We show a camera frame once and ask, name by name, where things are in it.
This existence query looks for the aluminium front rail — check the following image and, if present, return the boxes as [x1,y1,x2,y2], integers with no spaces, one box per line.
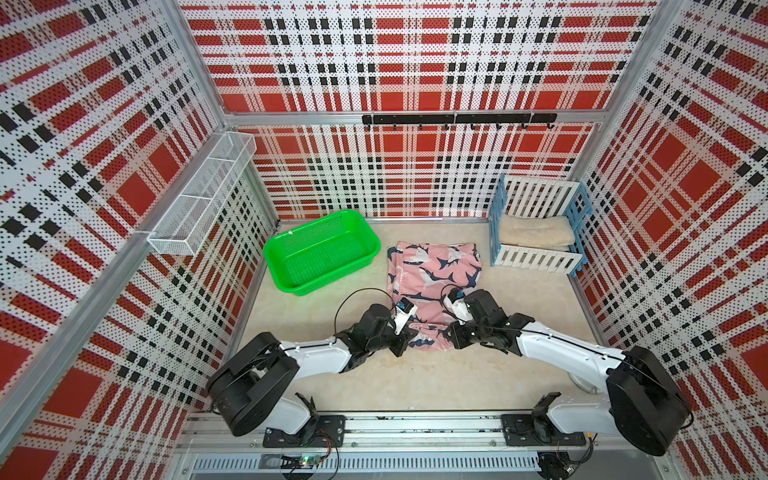
[177,410,667,452]

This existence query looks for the green circuit board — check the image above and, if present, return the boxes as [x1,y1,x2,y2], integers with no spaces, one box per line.
[280,455,324,470]

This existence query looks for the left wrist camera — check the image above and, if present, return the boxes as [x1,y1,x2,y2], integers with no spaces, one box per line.
[393,297,418,335]

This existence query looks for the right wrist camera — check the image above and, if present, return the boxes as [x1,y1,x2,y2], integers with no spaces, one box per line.
[443,287,473,324]

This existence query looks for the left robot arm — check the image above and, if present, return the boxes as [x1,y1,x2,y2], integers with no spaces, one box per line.
[206,299,418,445]

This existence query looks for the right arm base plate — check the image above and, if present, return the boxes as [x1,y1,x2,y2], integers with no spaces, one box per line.
[501,413,587,447]

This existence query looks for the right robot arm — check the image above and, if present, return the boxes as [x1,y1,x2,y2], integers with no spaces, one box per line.
[443,287,693,457]

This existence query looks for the blue white slatted crate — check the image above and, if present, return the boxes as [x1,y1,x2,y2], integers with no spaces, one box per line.
[488,175,592,277]

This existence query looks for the white wire mesh shelf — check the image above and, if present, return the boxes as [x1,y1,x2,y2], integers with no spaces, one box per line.
[148,131,256,256]

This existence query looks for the pink shark print shorts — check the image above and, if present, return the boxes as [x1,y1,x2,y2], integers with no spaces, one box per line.
[387,241,483,351]

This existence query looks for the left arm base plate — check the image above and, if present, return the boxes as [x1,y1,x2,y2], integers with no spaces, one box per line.
[262,415,346,449]

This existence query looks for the green plastic basket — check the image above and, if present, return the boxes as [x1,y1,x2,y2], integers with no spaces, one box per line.
[264,210,381,296]

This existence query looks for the beige folded towel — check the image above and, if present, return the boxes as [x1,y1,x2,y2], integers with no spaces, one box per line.
[498,215,576,249]

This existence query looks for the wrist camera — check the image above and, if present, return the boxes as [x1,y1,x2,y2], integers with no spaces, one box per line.
[443,287,473,324]
[393,297,418,335]

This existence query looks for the black wall hook rail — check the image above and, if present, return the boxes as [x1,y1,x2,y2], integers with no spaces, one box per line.
[361,113,558,127]

